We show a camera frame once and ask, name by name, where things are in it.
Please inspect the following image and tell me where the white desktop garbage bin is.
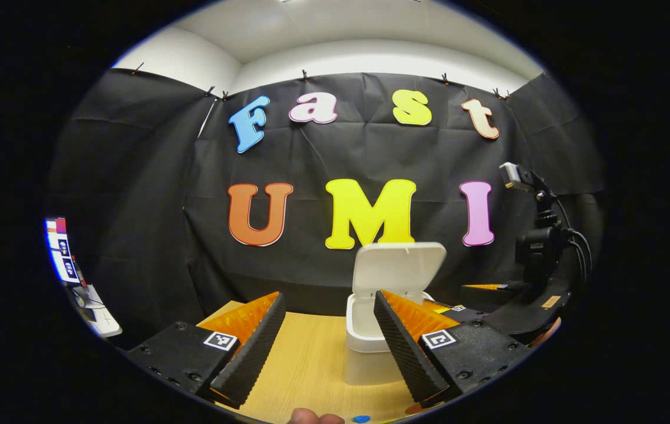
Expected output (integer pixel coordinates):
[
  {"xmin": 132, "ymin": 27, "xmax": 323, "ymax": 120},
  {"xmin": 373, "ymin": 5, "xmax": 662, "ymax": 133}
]
[{"xmin": 345, "ymin": 241, "xmax": 447, "ymax": 386}]

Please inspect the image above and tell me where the row of black cloth clips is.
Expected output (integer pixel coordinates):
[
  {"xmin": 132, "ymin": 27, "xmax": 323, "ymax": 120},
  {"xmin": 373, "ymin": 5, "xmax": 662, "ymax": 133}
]
[{"xmin": 131, "ymin": 62, "xmax": 512, "ymax": 101}]

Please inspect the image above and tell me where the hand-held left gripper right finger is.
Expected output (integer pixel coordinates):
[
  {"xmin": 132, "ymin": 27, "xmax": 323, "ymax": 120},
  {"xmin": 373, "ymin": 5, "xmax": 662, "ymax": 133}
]
[{"xmin": 374, "ymin": 290, "xmax": 539, "ymax": 414}]

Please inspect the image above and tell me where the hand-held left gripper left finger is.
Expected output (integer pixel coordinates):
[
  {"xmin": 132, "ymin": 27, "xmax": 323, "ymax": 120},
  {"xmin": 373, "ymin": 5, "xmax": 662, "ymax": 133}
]
[{"xmin": 126, "ymin": 291, "xmax": 286, "ymax": 410}]

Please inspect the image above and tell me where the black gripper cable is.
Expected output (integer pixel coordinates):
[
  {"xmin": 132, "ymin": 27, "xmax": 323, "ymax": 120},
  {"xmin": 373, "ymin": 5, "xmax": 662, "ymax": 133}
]
[{"xmin": 556, "ymin": 197, "xmax": 593, "ymax": 286}]

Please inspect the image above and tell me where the computer monitor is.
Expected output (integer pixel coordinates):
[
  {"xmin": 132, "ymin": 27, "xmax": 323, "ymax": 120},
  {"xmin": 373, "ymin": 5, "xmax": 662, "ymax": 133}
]
[{"xmin": 45, "ymin": 217, "xmax": 82, "ymax": 286}]

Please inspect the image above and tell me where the wooden desktop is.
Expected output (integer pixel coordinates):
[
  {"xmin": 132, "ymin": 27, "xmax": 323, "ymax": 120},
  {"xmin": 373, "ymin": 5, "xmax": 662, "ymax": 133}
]
[{"xmin": 196, "ymin": 300, "xmax": 447, "ymax": 424}]

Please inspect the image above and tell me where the white side table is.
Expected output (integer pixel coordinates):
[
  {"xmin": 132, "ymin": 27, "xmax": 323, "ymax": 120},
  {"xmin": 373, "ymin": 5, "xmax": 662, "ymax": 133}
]
[{"xmin": 67, "ymin": 283, "xmax": 123, "ymax": 339}]

